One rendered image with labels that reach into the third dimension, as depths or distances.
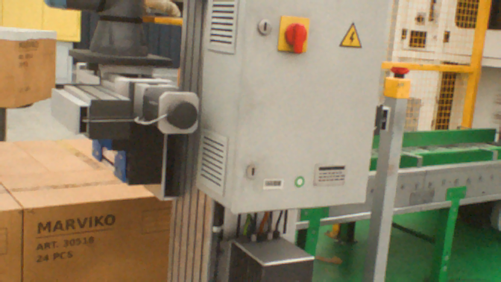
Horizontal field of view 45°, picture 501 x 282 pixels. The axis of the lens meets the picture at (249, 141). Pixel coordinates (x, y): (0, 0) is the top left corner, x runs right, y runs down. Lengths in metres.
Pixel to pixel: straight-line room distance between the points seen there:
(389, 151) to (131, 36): 1.09
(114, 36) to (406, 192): 1.54
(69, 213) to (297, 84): 1.03
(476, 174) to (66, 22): 7.48
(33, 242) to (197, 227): 0.67
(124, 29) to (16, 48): 1.83
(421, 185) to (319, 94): 1.54
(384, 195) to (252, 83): 1.22
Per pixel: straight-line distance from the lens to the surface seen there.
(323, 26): 1.28
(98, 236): 2.10
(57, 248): 2.07
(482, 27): 4.20
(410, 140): 3.53
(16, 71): 3.44
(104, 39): 1.65
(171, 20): 2.12
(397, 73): 2.28
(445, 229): 3.01
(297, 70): 1.25
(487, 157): 3.31
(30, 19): 9.51
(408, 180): 2.70
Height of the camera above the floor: 1.14
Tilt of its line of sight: 11 degrees down
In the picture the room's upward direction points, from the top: 5 degrees clockwise
